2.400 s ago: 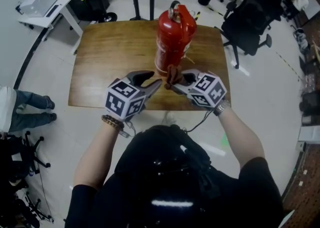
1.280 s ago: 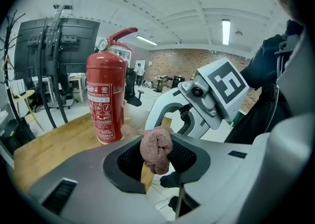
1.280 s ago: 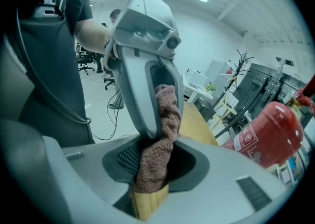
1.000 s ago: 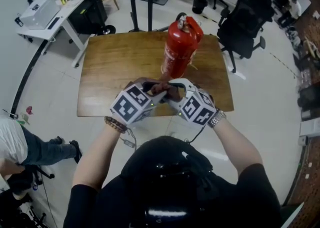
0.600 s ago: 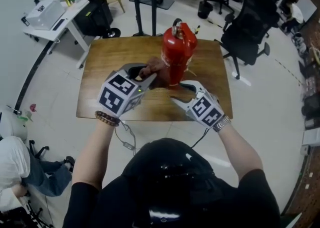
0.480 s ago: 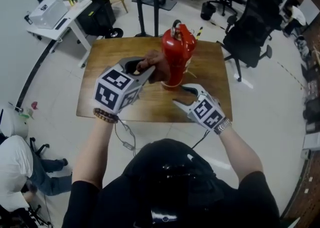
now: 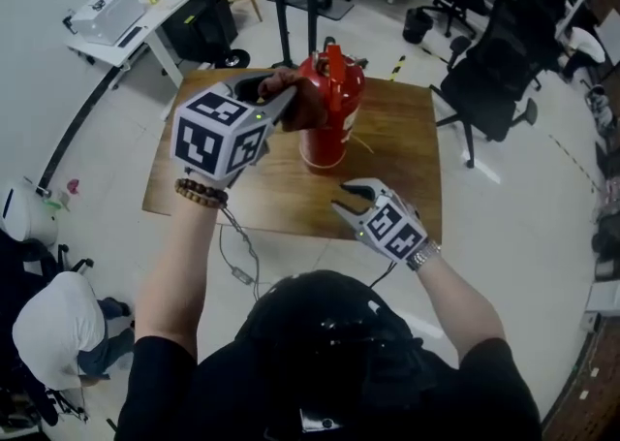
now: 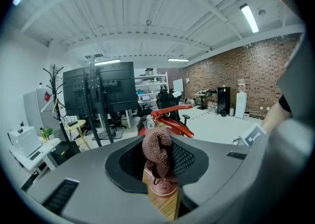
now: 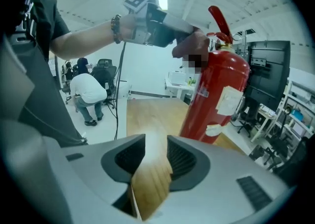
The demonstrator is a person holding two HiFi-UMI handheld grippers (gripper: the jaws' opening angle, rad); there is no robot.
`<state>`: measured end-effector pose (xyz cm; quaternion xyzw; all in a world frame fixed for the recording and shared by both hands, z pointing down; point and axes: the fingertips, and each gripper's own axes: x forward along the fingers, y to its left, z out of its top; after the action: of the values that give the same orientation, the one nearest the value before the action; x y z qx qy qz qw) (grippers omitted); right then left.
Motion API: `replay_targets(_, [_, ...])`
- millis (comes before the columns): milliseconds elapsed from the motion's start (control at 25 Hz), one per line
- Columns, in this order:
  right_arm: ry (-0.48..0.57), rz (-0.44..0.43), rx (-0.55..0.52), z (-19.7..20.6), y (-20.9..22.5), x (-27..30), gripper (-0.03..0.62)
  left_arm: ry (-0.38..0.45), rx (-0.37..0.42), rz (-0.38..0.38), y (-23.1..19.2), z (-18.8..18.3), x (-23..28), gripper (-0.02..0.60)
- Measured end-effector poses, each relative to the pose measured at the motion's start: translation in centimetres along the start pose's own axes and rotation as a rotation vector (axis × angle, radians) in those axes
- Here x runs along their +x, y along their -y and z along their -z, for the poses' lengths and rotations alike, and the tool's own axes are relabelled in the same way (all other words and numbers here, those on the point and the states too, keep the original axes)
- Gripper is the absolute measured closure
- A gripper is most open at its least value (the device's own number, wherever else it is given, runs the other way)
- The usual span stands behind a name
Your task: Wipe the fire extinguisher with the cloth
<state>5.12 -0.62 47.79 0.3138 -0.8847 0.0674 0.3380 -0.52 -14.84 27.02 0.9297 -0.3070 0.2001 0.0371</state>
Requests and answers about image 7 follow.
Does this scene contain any black high-back office chair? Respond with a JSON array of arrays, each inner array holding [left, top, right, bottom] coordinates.
[[429, 0, 558, 169]]

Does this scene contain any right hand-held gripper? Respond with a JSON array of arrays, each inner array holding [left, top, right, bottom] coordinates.
[[330, 177, 428, 265]]

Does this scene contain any person's right forearm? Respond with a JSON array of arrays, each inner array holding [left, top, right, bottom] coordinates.
[[409, 254, 508, 362]]

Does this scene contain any black equipment case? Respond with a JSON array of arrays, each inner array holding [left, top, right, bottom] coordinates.
[[162, 0, 239, 65]]

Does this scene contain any white box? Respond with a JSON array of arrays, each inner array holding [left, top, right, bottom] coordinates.
[[583, 281, 620, 333]]

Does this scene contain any person's left forearm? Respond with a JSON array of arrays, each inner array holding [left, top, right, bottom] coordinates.
[[134, 176, 229, 362]]

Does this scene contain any person's black shirt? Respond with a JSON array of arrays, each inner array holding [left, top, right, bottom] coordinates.
[[113, 334, 543, 441]]

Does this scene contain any red fire extinguisher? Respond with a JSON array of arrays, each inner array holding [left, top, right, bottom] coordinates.
[[295, 36, 367, 176]]

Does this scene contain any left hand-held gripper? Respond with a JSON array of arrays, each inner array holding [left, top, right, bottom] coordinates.
[[170, 69, 297, 188]]

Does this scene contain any wooden bead bracelet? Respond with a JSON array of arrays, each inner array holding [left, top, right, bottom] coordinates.
[[173, 177, 229, 210]]

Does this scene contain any white printer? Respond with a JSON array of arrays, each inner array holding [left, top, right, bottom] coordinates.
[[70, 0, 146, 47]]

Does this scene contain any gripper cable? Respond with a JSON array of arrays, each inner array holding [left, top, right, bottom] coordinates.
[[370, 259, 403, 290], [217, 208, 263, 302]]

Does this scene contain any black trash bin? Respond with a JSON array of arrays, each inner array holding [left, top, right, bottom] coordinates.
[[402, 7, 435, 46]]

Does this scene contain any black display stand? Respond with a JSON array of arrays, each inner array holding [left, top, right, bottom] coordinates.
[[265, 0, 357, 70]]

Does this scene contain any silver wristwatch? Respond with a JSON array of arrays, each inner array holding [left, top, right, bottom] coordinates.
[[405, 238, 443, 271]]

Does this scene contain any white floor appliance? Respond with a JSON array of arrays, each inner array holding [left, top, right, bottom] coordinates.
[[0, 181, 59, 244]]

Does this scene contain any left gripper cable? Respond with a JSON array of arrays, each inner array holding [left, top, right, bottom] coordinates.
[[217, 208, 263, 302]]

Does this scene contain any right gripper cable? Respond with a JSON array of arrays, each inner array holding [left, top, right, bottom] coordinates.
[[370, 259, 403, 290]]

